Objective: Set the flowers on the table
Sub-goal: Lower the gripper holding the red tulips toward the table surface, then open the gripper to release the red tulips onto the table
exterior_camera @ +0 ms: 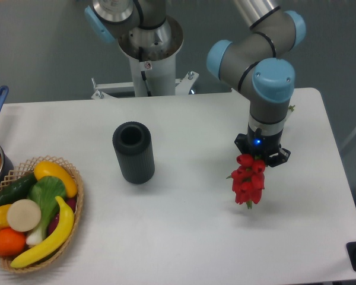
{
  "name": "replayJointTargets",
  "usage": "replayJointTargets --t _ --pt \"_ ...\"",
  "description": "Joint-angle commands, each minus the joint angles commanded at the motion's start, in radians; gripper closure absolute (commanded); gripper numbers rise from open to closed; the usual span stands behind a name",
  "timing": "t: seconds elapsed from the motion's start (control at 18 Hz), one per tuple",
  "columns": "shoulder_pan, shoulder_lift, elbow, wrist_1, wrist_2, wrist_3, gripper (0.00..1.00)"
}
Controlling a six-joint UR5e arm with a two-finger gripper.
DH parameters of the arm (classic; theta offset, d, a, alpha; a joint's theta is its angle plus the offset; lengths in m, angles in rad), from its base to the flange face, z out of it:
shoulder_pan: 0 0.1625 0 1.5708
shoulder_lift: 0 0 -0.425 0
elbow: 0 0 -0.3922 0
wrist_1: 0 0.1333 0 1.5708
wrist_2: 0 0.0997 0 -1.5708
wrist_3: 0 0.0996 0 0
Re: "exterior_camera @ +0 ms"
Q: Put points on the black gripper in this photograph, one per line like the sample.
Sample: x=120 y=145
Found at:
x=267 y=148

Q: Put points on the red tulip bouquet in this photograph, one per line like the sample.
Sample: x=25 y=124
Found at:
x=249 y=177

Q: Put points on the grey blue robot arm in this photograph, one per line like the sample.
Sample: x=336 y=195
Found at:
x=254 y=68

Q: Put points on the dark grey ribbed vase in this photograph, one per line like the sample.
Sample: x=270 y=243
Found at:
x=132 y=143

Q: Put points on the dark red vegetable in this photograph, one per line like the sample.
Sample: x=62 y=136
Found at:
x=53 y=224

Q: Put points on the yellow banana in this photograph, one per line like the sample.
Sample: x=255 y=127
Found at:
x=52 y=242

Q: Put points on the green bok choy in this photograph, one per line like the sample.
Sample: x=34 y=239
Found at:
x=43 y=193

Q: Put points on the green cucumber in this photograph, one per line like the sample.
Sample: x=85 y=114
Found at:
x=17 y=190

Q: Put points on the woven wicker basket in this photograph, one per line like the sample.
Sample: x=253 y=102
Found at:
x=25 y=168

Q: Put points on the beige round disc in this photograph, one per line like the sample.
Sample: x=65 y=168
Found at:
x=23 y=215

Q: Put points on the orange fruit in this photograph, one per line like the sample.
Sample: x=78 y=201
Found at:
x=11 y=242

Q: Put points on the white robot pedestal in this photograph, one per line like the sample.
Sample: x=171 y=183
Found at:
x=152 y=59

